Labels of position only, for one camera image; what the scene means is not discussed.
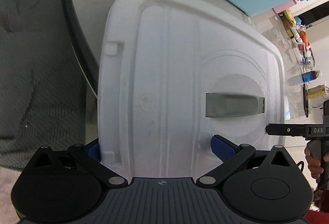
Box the white plastic bin lid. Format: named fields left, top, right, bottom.
left=98, top=0, right=284, bottom=179

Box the person right hand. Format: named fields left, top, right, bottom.
left=305, top=147, right=323, bottom=179

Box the black smartphone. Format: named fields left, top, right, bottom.
left=302, top=83, right=309, bottom=118

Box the blue liquid medicine bottle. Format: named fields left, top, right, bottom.
left=287, top=70, right=322, bottom=86

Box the red white small box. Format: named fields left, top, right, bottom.
left=296, top=42, right=307, bottom=54

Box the orange tube package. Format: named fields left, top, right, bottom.
left=298, top=30, right=310, bottom=47

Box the green cardboard box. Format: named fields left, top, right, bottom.
left=279, top=8, right=296, bottom=30

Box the pink thermos bottle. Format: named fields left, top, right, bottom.
left=272, top=0, right=298, bottom=14

